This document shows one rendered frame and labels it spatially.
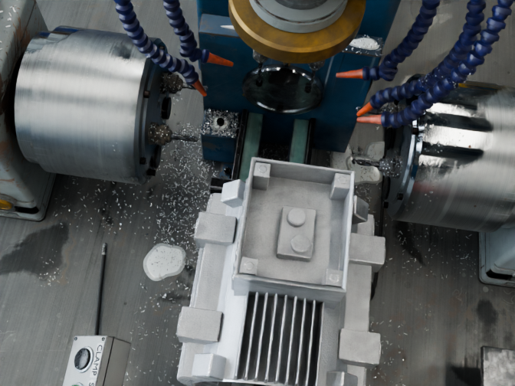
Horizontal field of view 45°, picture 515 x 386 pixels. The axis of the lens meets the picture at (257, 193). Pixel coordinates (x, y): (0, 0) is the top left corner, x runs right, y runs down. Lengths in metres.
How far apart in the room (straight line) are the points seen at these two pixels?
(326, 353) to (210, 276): 0.14
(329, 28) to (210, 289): 0.37
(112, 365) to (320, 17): 0.55
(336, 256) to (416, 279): 0.68
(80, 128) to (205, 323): 0.48
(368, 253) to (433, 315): 0.63
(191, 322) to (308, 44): 0.38
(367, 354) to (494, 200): 0.47
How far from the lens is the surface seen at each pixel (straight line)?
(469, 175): 1.00
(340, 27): 0.83
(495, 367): 1.16
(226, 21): 1.07
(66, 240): 1.29
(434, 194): 1.01
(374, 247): 0.66
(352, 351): 0.62
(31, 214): 1.28
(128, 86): 0.98
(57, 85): 1.01
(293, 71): 1.09
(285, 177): 0.62
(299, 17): 0.80
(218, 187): 1.04
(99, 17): 1.54
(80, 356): 0.94
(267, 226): 0.60
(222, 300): 0.63
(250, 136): 1.21
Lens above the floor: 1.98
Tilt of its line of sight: 67 degrees down
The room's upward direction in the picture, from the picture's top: 6 degrees clockwise
